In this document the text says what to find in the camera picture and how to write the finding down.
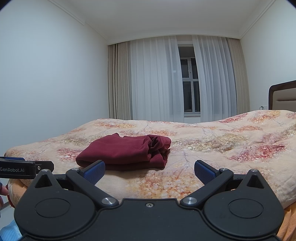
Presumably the white-framed window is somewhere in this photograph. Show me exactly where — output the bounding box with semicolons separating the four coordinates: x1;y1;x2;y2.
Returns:
178;45;201;118

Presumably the person's left hand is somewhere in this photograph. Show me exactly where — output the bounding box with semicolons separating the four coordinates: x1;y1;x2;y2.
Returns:
0;181;10;209

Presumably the white sheer curtain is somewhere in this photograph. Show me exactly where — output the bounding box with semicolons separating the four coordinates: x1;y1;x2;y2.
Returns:
128;36;185;122
192;35;237;121

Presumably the maroon sweater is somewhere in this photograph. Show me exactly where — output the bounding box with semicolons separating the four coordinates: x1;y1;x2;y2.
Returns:
75;133;172;171

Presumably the person's blue clothing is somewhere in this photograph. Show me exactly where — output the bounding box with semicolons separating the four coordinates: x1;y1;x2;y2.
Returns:
0;219;22;241

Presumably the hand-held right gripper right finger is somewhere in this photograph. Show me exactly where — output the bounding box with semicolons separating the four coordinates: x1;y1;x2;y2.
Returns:
179;160;270;208

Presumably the floral blanket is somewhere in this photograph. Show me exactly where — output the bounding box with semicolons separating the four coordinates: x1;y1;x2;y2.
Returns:
4;109;296;209

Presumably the brown padded headboard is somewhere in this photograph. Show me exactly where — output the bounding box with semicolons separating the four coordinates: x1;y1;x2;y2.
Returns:
268;80;296;112

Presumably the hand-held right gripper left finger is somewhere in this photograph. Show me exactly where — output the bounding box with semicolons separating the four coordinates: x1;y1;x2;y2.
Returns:
30;160;120;210

